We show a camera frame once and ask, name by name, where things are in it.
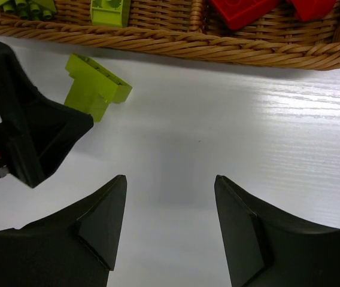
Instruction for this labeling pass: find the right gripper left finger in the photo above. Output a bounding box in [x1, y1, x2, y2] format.
[0, 175, 127, 286]

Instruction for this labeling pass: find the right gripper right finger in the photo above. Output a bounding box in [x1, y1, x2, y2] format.
[214, 175, 340, 286]

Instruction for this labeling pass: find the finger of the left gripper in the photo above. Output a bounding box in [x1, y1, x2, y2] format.
[0, 42, 93, 188]

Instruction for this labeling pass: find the lime green lego piece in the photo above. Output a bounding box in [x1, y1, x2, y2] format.
[64, 53, 132, 122]

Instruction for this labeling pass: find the lime long lego brick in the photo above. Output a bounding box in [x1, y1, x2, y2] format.
[0, 0, 57, 21]

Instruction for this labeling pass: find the lime sloped lego brick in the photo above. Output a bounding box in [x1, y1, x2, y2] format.
[90, 0, 131, 28]

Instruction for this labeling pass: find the red lego brick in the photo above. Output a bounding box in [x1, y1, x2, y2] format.
[209, 0, 281, 30]

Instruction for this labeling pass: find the red lego arch half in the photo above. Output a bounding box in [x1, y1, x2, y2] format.
[286, 0, 336, 22]

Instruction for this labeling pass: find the brown wicker divided basket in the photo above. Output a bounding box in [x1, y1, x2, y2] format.
[0, 1, 340, 71]

